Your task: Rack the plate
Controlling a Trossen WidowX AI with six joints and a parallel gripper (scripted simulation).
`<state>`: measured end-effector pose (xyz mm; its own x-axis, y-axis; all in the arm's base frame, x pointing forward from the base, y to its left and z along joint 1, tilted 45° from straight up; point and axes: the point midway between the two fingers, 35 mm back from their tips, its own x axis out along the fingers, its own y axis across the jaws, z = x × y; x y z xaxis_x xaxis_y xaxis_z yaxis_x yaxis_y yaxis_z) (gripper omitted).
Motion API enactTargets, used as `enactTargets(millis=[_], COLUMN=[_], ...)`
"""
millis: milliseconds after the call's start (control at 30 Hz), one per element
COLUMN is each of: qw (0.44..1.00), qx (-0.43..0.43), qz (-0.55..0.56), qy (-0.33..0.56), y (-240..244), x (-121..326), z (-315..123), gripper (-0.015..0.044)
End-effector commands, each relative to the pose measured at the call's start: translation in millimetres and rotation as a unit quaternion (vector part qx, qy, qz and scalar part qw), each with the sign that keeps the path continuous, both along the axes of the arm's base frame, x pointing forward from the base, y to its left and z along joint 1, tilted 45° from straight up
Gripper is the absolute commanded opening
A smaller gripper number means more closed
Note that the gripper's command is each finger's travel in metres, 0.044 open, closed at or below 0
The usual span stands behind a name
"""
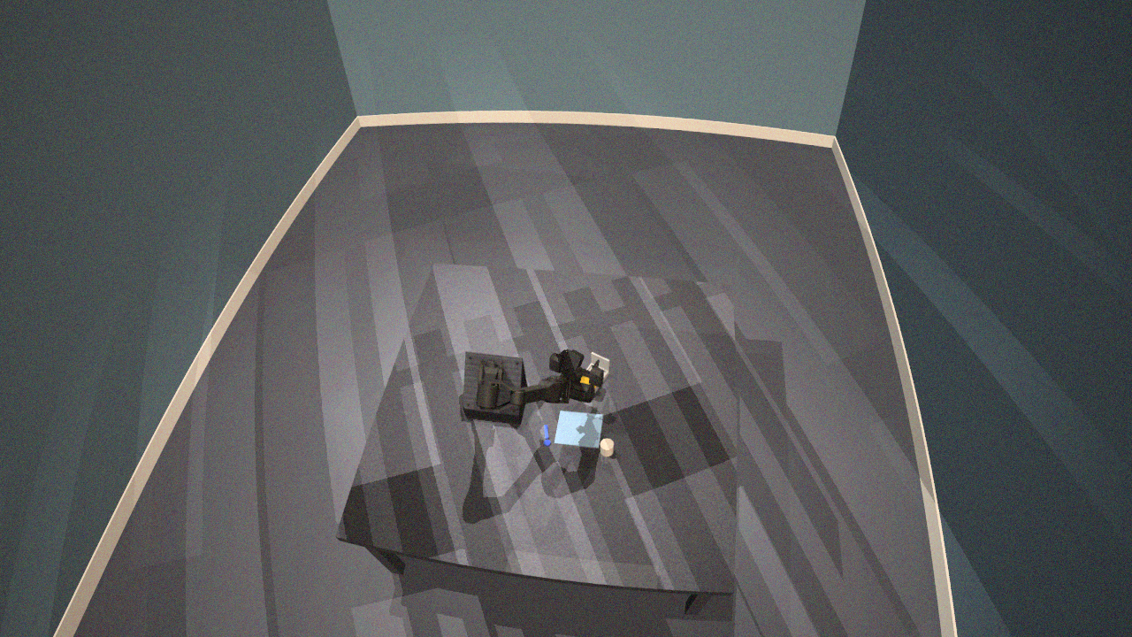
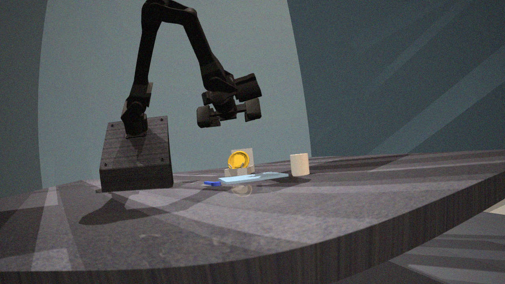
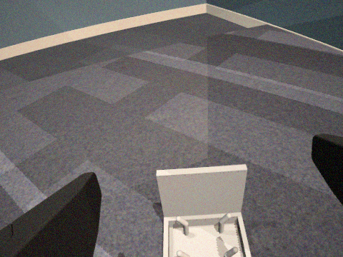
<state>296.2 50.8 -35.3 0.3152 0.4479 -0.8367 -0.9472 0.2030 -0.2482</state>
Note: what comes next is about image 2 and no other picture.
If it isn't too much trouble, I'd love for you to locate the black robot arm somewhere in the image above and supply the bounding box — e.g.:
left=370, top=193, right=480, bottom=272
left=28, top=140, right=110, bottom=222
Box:
left=121, top=0, right=262, bottom=138

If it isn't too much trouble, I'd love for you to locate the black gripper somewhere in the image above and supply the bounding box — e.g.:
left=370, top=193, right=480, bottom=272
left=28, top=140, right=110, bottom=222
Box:
left=196, top=98, right=262, bottom=128

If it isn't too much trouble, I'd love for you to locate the beige cylinder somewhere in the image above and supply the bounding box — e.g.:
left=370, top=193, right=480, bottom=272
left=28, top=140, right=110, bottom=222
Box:
left=290, top=153, right=310, bottom=176

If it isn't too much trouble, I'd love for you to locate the yellow plate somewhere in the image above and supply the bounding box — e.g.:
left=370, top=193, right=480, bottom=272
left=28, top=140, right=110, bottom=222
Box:
left=228, top=151, right=249, bottom=169

